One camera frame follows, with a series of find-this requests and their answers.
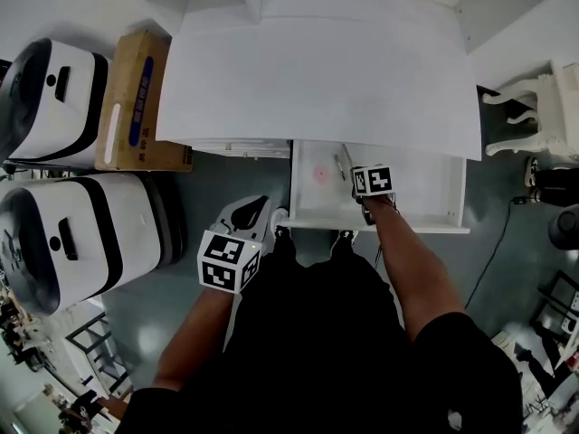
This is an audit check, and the white desk with hutch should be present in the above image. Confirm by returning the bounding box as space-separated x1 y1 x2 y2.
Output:
103 0 579 235

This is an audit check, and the black floor cable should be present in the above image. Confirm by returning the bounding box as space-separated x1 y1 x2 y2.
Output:
465 196 528 309

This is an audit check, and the person's black clothing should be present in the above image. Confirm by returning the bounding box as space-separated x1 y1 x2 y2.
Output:
115 237 526 434

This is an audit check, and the grey oval device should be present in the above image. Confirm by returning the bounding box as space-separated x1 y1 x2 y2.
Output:
547 210 579 250

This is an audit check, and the person's right white shoe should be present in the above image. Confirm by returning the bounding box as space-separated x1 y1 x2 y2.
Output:
330 229 359 250

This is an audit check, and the person's left white shoe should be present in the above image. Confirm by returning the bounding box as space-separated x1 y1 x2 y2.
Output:
270 206 290 239

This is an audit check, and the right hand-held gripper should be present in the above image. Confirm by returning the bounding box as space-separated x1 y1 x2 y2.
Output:
351 165 394 198

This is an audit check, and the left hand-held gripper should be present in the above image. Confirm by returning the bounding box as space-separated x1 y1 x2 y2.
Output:
196 194 272 295

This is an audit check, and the white black robot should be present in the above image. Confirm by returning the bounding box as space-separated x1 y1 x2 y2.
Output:
0 37 109 169
0 173 185 318

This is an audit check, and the small white drawer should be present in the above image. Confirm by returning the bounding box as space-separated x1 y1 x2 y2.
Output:
189 138 291 160

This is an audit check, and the person's white shoe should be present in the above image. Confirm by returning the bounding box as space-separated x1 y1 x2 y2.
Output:
270 206 290 239
330 229 359 250

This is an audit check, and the brown cardboard box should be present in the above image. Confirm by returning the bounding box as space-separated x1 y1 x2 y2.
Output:
93 28 195 173

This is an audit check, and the large white drawer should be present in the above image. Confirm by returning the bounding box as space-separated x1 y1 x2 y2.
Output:
287 138 471 235

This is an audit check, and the person's left forearm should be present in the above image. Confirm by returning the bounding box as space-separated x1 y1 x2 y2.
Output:
151 287 236 391

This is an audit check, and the cream vanity table with mirror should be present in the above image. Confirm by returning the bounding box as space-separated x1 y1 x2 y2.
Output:
481 59 579 158

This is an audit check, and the person's right forearm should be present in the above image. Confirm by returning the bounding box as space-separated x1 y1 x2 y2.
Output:
361 194 467 345

